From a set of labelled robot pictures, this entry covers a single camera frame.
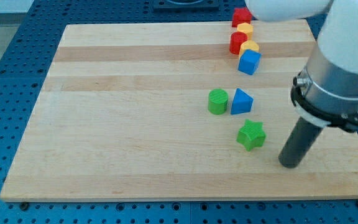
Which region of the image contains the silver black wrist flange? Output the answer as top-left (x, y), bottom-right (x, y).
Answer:
top-left (290, 46), bottom-right (358, 133)

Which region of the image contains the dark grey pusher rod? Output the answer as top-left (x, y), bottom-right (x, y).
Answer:
top-left (278, 117), bottom-right (323, 169)

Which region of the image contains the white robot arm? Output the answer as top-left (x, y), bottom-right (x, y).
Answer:
top-left (246, 0), bottom-right (358, 168)

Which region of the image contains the green star block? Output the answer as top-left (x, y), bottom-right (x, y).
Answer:
top-left (236, 119), bottom-right (267, 151)

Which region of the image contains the red star block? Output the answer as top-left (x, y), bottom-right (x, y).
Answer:
top-left (232, 7), bottom-right (253, 27)

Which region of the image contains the blue triangle block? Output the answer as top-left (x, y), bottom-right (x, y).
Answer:
top-left (231, 88), bottom-right (254, 115)

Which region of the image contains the blue cube block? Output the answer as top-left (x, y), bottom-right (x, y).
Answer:
top-left (238, 50), bottom-right (262, 75)

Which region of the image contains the green cylinder block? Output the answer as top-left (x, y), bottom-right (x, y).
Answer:
top-left (208, 88), bottom-right (229, 115)

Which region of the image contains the yellow cylinder block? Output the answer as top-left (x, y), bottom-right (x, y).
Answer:
top-left (239, 40), bottom-right (260, 58)

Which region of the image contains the yellow hexagon block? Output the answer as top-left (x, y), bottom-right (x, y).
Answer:
top-left (237, 22), bottom-right (254, 40)

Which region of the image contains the red cylinder block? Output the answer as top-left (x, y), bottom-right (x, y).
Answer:
top-left (229, 32), bottom-right (248, 55)

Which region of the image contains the wooden board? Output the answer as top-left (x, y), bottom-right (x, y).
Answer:
top-left (0, 20), bottom-right (358, 202)

